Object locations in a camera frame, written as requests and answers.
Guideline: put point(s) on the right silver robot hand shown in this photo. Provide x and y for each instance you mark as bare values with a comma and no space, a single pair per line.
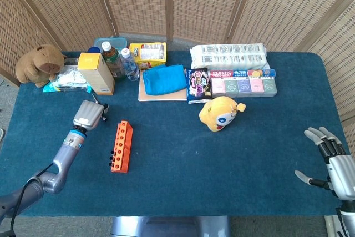
341,173

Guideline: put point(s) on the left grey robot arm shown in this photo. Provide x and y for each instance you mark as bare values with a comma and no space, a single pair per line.
66,153

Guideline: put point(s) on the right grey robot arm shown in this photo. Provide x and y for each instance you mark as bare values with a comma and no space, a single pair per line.
349,217

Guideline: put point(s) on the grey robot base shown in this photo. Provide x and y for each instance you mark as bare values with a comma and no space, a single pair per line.
166,227

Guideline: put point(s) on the orange screwdriver rack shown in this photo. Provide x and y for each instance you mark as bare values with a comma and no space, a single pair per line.
126,148

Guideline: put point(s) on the pastel tissue pack bundle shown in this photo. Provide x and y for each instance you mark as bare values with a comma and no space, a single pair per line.
244,87

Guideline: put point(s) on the yellow plush toy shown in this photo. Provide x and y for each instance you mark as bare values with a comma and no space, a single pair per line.
213,115

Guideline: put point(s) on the blue carpet table cover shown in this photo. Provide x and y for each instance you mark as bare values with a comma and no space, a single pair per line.
194,165

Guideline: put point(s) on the plastic food wrap box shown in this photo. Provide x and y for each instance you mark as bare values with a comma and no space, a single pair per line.
222,74

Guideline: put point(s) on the white paper roll pack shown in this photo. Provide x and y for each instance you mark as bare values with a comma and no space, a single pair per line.
227,55

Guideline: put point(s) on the dark purple pad pack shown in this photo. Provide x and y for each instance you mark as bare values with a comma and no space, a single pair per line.
198,84

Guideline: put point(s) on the tan flat board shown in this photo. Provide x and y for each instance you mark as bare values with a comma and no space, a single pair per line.
163,97

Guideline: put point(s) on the blue cloth pouch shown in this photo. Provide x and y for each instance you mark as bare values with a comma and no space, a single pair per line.
163,80

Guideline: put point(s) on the yellow snack bag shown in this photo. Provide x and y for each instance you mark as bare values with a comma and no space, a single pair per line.
147,54

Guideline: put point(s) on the clear water bottle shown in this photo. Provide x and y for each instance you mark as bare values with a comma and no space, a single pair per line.
130,66

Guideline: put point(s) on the green tea bottle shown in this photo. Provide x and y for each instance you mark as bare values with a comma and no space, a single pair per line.
113,62

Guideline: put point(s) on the beige yellow carton box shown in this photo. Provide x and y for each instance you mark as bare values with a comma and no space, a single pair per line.
94,76

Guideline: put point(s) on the clear container blue lid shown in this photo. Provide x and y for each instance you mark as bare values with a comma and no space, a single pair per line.
111,39

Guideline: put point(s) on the wet wipes pack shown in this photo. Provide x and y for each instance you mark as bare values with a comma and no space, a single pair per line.
69,78

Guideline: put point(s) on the brown capybara plush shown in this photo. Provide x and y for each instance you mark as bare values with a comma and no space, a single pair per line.
38,62

